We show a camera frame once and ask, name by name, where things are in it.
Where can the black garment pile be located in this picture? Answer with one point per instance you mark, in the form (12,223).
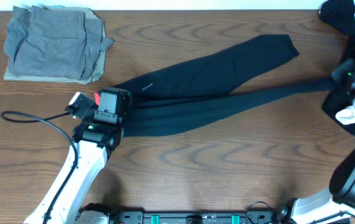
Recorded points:
(339,14)

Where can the black leggings with red waistband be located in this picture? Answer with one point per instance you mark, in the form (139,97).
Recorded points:
(198,92)

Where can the folded beige garment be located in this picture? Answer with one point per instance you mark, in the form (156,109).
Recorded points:
(53,79)

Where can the folded grey trousers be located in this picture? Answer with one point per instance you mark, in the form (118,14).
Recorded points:
(53,43)

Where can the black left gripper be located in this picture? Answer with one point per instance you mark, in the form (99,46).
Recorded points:
(124,111)

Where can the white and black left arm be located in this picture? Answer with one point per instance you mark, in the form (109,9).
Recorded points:
(91,145)

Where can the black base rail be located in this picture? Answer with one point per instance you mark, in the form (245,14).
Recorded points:
(257,215)

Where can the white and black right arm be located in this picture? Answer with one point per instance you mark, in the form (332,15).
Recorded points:
(336,204)

